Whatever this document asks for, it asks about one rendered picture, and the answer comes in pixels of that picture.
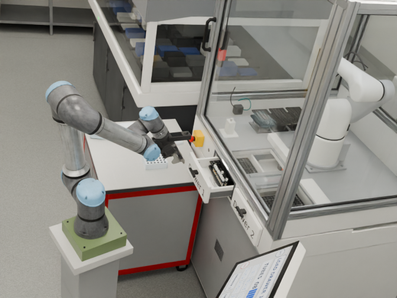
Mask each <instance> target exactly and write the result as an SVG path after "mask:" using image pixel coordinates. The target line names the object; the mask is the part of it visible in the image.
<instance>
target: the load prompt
mask: <svg viewBox="0 0 397 298"><path fill-rule="evenodd" d="M285 257H286V255H283V256H280V257H278V258H276V259H275V260H274V262H273V264H272V266H271V268H270V270H269V272H268V274H267V276H266V278H265V280H264V282H263V284H262V286H261V288H260V290H259V292H258V294H257V296H256V298H266V297H267V295H268V293H269V291H270V289H271V287H272V285H273V282H274V280H275V278H276V276H277V274H278V272H279V269H280V268H281V265H282V263H283V262H284V259H285Z"/></svg>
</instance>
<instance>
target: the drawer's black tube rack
mask: <svg viewBox="0 0 397 298"><path fill-rule="evenodd" d="M214 161H215V162H214V163H216V166H217V168H218V170H220V173H221V172H222V171H224V173H223V174H222V175H223V177H224V180H226V178H228V181H227V182H226V181H225V183H227V185H226V186H233V185H234V182H233V180H232V179H231V177H230V176H229V174H228V172H227V171H226V169H225V167H224V166H223V164H222V162H221V161H220V160H214ZM209 169H210V171H211V172H212V174H213V176H214V178H215V179H216V181H217V183H218V184H219V186H220V187H221V184H220V182H219V181H218V179H217V177H216V175H215V173H214V172H213V167H212V165H209ZM223 186H225V185H224V183H223Z"/></svg>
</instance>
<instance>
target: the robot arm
mask: <svg viewBox="0 0 397 298"><path fill-rule="evenodd" d="M45 98H46V100H47V102H48V104H50V107H51V113H52V117H53V120H54V121H55V122H57V123H58V130H59V133H60V139H61V146H62V150H63V156H64V162H65V164H64V165H63V168H62V170H61V179H62V182H63V184H64V185H65V187H67V189H68V191H69V192H70V194H71V195H72V197H73V199H74V200H75V201H76V203H77V216H76V218H75V221H74V231H75V233H76V234H77V235H78V236H79V237H81V238H84V239H97V238H100V237H102V236H104V235H105V234H106V233H107V231H108V229H109V221H108V219H107V216H106V214H105V196H106V193H105V188H104V185H103V184H102V183H101V182H100V181H99V180H95V179H94V178H93V177H92V175H91V172H90V165H89V163H88V162H87V161H86V160H85V157H84V149H83V141H82V133H81V132H83V133H85V134H88V135H94V134H95V135H97V136H99V137H102V138H104V139H106V140H108V141H111V142H113V143H115V144H117V145H120V146H122V147H124V148H127V149H129V150H131V151H133V152H136V153H138V154H140V155H142V156H143V157H144V158H145V159H146V160H147V161H155V160H156V159H157V158H158V157H159V156H160V154H161V155H162V156H163V158H164V159H166V158H168V157H172V156H173V157H174V159H173V160H172V164H176V163H179V162H182V163H183V164H184V163H185V159H184V158H183V156H182V154H181V153H180V151H179V149H178V147H177V145H176V143H175V141H184V140H190V139H191V134H190V133H189V131H181V132H169V130H168V128H167V127H166V125H165V124H164V122H163V121H162V119H161V117H160V116H159V114H158V112H157V111H156V110H155V108H154V107H152V106H146V107H144V108H142V109H141V111H140V112H139V116H140V118H139V119H138V120H137V121H135V122H134V123H133V124H132V125H130V126H129V127H127V128H125V127H123V126H121V125H119V124H117V123H115V122H113V121H111V120H108V119H106V118H104V117H103V116H102V114H101V113H100V112H98V111H96V110H95V109H93V108H92V107H91V106H90V105H89V104H88V103H87V102H86V101H85V100H84V98H83V97H82V96H81V94H80V93H79V92H78V91H77V90H76V88H75V87H74V86H73V85H72V84H71V83H69V82H67V81H59V82H56V83H53V84H52V85H51V86H50V87H49V88H48V89H47V91H46V94H45ZM149 132H151V134H152V135H153V137H151V138H152V139H150V137H149V136H148V135H147V133H149Z"/></svg>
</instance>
